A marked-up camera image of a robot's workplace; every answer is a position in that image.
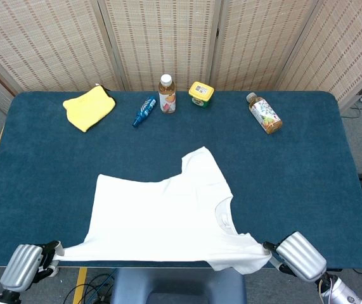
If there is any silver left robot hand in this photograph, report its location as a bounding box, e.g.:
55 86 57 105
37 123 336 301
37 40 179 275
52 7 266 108
0 240 63 293

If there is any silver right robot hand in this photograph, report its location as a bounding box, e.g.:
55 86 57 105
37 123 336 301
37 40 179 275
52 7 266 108
262 231 328 284

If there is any white T-shirt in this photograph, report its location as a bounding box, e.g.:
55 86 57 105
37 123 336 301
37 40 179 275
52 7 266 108
61 146 273 275

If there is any blue carpet table cover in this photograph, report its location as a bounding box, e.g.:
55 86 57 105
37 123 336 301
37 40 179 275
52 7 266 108
0 91 362 269

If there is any blue-grey chair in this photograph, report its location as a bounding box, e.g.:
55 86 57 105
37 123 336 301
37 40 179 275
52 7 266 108
110 268 248 304

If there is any tea bottle with green label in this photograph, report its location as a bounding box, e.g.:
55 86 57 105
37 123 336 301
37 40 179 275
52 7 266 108
245 92 283 136

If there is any yellow cloth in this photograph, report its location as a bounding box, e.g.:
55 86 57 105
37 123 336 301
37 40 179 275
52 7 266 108
62 84 117 133

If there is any green container with yellow lid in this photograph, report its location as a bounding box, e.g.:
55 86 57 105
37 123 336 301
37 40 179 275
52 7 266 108
188 81 215 108

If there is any blue plastic bottle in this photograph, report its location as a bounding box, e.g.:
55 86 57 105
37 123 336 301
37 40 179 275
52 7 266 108
132 96 157 128

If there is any tea bottle with peach label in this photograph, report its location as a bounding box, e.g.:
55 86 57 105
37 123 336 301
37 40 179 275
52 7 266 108
158 73 178 115

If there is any black floor cable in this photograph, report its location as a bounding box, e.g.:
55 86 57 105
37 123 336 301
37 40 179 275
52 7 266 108
63 274 115 304

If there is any blue floor cable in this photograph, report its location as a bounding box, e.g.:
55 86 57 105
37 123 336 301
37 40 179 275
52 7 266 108
87 272 118 303

